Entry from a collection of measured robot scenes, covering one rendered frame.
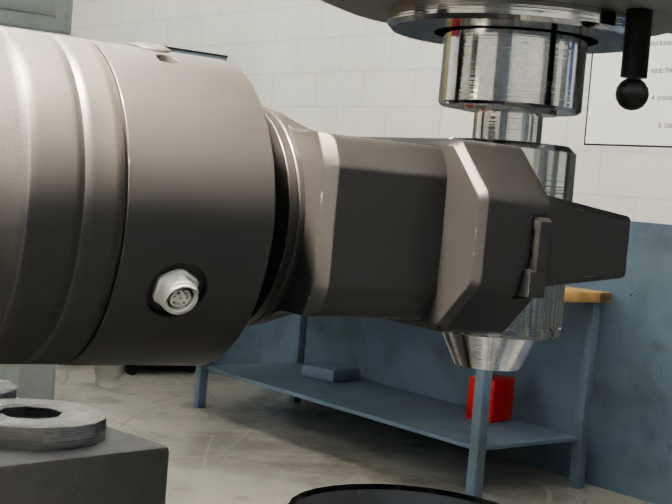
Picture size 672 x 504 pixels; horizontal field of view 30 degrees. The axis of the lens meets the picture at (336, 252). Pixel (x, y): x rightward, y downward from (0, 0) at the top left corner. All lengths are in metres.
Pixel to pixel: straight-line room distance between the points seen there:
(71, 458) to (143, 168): 0.42
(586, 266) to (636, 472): 5.30
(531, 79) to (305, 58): 7.10
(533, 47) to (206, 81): 0.12
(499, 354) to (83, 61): 0.17
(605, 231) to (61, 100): 0.19
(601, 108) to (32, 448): 5.23
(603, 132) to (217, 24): 3.31
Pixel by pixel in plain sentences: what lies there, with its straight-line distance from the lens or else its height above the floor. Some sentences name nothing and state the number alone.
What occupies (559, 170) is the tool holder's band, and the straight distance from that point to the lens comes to 0.41.
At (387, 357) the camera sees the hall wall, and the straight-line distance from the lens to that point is 6.78.
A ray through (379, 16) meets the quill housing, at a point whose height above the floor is 1.31.
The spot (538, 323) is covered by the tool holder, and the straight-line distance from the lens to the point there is 0.41.
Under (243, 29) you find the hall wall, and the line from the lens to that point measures 8.06.
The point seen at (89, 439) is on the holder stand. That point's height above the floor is 1.09.
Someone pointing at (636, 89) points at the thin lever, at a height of 1.29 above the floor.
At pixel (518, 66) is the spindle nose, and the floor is 1.29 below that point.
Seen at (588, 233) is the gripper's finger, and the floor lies 1.24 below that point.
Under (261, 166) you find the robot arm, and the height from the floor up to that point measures 1.25.
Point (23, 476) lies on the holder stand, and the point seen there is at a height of 1.08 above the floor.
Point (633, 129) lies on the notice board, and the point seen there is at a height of 1.60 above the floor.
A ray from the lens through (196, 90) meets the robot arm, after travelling 0.33.
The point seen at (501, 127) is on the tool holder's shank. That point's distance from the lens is 0.41.
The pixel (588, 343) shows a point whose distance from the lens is 5.64.
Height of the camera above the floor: 1.25
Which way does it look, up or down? 3 degrees down
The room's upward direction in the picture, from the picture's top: 5 degrees clockwise
